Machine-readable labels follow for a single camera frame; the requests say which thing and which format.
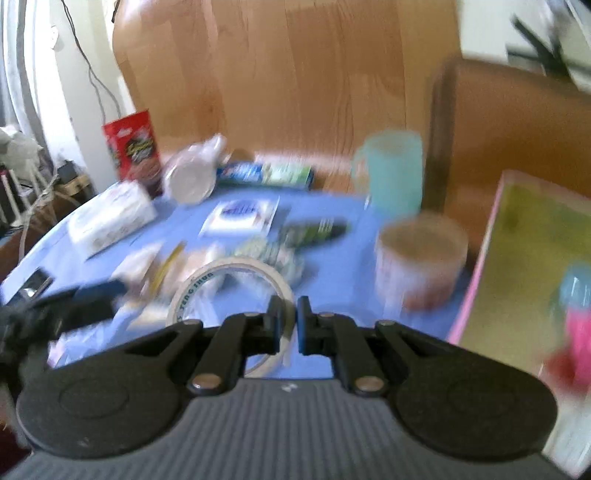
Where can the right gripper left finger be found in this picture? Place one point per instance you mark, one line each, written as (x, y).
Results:
(227, 348)

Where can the black smartphone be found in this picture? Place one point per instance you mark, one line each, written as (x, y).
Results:
(35, 285)

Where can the green correction tape dispenser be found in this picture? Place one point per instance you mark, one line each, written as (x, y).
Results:
(309, 233)

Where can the teal plastic mug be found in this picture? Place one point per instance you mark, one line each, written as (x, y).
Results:
(388, 170)

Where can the red cereal box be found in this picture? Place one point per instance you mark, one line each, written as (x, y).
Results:
(133, 149)

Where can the green blue toothpaste box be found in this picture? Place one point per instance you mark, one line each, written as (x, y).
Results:
(272, 175)

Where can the pink macaron biscuit tin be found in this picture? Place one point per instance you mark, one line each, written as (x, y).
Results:
(531, 277)

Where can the white snack can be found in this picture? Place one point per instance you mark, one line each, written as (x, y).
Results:
(419, 261)

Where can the brown mesh chair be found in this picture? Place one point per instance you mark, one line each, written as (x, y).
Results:
(487, 118)

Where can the blue tablecloth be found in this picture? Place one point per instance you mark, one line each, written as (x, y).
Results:
(338, 276)

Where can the white tape roll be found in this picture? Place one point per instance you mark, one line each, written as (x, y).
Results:
(232, 285)

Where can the cotton swabs bag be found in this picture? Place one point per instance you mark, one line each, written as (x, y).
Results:
(283, 259)

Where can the plastic-wrapped round jar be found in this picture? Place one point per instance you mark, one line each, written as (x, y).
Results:
(189, 176)

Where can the wooden laminate board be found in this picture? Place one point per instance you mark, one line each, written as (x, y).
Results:
(284, 81)

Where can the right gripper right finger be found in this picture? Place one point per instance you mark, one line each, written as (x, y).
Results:
(338, 338)

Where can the white blue wipes packet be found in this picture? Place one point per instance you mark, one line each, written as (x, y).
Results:
(246, 217)

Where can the white tissue pack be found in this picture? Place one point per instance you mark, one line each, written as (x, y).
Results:
(112, 215)

